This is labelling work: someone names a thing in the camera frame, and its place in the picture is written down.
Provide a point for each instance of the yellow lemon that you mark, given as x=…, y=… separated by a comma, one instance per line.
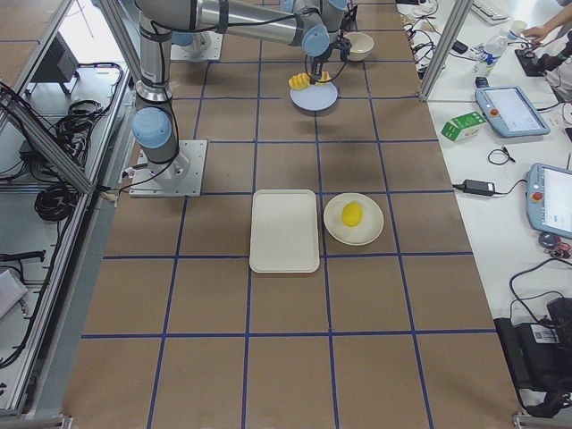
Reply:
x=352, y=214

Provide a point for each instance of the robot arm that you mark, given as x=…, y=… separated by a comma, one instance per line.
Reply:
x=310, y=25

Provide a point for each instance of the green white box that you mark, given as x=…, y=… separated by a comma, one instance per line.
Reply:
x=463, y=126

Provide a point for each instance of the teach pendant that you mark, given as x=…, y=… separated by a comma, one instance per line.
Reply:
x=510, y=113
x=548, y=199

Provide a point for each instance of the black power adapter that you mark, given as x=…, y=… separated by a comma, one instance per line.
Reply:
x=482, y=188

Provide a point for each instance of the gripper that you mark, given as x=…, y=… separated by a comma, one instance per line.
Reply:
x=318, y=63

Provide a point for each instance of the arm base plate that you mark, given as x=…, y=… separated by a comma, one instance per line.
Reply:
x=196, y=47
x=182, y=178

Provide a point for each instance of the water bottle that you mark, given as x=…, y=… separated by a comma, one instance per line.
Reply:
x=490, y=54

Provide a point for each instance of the cream tray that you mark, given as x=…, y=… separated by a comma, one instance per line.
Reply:
x=284, y=233

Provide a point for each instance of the cream plate with lemon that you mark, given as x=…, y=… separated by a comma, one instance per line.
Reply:
x=366, y=232

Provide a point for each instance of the person hand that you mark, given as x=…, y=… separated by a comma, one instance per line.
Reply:
x=536, y=33

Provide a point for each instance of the blue plate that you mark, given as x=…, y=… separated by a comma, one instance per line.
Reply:
x=315, y=98

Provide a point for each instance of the teach pendant near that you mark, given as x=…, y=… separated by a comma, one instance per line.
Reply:
x=548, y=199

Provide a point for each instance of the teach pendant far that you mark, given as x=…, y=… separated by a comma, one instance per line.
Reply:
x=510, y=113

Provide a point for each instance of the cream bowl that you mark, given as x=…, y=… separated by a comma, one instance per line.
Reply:
x=361, y=45

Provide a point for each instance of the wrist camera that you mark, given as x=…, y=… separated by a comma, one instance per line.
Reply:
x=343, y=46

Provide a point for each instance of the black plate rack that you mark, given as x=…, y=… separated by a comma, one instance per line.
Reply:
x=349, y=19

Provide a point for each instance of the aluminium frame post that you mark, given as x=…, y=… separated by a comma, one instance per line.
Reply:
x=452, y=27

